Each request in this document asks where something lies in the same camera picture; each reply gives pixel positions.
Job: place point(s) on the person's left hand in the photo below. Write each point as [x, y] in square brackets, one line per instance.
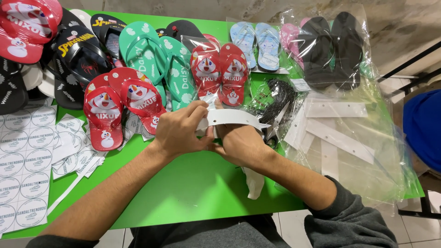
[175, 132]

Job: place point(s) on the person's right hand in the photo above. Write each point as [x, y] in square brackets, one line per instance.
[243, 148]

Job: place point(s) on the crumpled white plastic scrap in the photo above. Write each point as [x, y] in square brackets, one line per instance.
[255, 184]

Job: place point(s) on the red snowman flip-flop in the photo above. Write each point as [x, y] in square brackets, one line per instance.
[205, 70]
[103, 117]
[26, 31]
[234, 74]
[141, 96]

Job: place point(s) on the clear bag of red flip-flops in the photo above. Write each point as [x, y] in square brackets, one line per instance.
[220, 100]

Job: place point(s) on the green flower print flip-flop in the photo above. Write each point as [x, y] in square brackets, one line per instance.
[179, 75]
[143, 51]

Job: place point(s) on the bag of black hooks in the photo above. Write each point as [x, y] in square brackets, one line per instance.
[275, 94]

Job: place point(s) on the small white label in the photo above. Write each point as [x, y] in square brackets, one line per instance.
[300, 84]

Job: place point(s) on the dark grey trousers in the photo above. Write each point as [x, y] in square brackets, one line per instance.
[206, 232]

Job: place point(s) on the clear bag of blue flip-flops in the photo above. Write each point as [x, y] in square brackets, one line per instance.
[286, 65]

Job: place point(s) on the light blue flip-flop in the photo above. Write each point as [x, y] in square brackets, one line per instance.
[268, 46]
[243, 41]

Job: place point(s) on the pile of cut sticker pieces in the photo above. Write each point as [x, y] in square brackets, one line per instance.
[70, 151]

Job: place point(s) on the black leaf print flip-flop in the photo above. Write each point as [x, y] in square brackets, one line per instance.
[69, 94]
[70, 20]
[12, 89]

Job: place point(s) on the pink flip-flop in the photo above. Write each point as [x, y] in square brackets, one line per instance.
[289, 41]

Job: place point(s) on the black spider print flip-flop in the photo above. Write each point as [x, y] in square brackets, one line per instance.
[108, 31]
[81, 55]

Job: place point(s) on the stack of clear plastic bags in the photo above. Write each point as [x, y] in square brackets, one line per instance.
[365, 172]

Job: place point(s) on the thin white paper strip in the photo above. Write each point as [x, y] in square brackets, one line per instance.
[65, 194]

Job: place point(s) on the grey sweater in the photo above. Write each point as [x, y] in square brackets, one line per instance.
[348, 220]

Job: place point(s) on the clear bag of black flip-flops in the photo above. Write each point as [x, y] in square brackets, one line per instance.
[367, 69]

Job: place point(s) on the white flip-flop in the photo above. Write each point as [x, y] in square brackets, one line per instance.
[34, 77]

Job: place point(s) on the sheet of round stickers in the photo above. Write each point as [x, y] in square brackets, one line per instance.
[24, 165]

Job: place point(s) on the blue cloth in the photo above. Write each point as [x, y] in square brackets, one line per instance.
[423, 127]

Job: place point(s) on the black metal frame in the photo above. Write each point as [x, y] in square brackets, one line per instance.
[410, 62]

